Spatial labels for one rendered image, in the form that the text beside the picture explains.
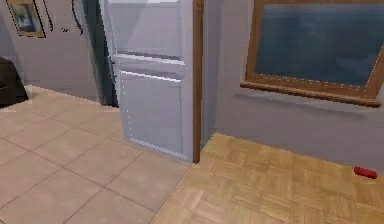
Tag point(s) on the gold framed wall picture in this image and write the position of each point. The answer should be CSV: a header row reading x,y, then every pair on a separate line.
x,y
26,17

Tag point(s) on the white panelled room door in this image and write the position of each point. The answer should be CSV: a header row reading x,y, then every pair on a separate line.
x,y
151,106

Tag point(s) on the brown wooden framed window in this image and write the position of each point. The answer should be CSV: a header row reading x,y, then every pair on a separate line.
x,y
316,43

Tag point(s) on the small red flat object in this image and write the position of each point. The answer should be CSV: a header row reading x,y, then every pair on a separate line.
x,y
365,172

